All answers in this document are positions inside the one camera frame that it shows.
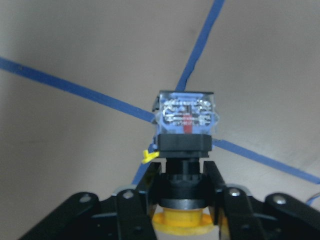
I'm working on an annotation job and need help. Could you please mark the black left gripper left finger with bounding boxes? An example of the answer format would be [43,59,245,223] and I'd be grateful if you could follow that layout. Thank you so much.
[116,162,162,240]

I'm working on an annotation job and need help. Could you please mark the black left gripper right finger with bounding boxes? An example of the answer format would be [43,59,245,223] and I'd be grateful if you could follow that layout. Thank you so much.
[203,161,265,240]

